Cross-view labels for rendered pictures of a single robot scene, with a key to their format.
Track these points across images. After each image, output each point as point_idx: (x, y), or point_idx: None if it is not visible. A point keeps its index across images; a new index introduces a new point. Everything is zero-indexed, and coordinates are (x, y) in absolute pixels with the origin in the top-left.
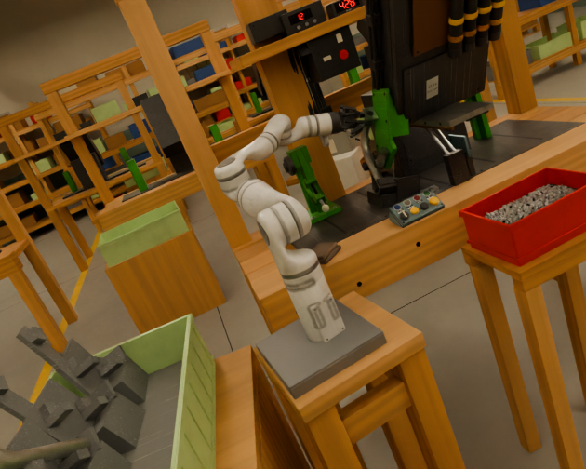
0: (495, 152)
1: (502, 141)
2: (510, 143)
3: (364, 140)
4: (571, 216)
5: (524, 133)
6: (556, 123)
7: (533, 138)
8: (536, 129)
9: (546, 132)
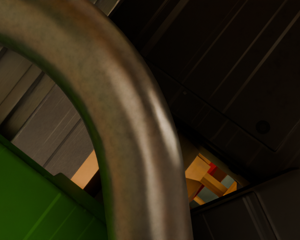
0: (19, 137)
1: (70, 112)
2: (47, 137)
3: (44, 66)
4: None
5: (82, 128)
6: (85, 156)
7: (44, 165)
8: (83, 140)
9: (55, 169)
